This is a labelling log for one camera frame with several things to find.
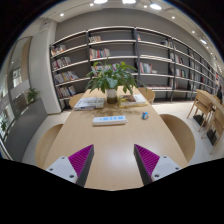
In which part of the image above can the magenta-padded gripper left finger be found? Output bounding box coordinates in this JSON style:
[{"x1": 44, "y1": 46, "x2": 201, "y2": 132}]
[{"x1": 45, "y1": 144, "x2": 95, "y2": 188}]

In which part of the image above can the white power strip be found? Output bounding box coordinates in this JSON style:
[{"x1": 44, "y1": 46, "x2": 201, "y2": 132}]
[{"x1": 92, "y1": 115, "x2": 129, "y2": 127}]

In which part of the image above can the picture-cover book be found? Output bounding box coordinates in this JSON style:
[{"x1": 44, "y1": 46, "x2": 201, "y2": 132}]
[{"x1": 118, "y1": 93, "x2": 148, "y2": 107}]

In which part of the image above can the group of ceiling lights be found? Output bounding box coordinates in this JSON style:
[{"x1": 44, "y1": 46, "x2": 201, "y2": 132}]
[{"x1": 58, "y1": 0, "x2": 209, "y2": 46}]

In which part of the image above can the white grey book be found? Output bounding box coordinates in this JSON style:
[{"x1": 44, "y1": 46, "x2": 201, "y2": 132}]
[{"x1": 73, "y1": 96, "x2": 106, "y2": 111}]

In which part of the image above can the group of wooden chairs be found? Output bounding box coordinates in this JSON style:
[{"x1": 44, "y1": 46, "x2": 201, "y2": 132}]
[{"x1": 186, "y1": 91, "x2": 224, "y2": 155}]

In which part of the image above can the grey shelf unit with books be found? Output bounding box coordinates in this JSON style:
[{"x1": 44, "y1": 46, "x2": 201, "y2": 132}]
[{"x1": 49, "y1": 25, "x2": 223, "y2": 109}]

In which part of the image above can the small green floor plant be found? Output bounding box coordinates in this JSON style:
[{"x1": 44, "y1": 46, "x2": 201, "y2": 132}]
[
  {"x1": 0, "y1": 118, "x2": 8, "y2": 132},
  {"x1": 25, "y1": 87, "x2": 41, "y2": 104}
]

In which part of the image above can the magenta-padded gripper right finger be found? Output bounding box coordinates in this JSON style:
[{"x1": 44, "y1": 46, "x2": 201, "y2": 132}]
[{"x1": 133, "y1": 143, "x2": 183, "y2": 186}]

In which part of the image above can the green potted plant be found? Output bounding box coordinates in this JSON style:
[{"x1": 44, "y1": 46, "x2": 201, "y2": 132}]
[{"x1": 84, "y1": 59, "x2": 139, "y2": 104}]

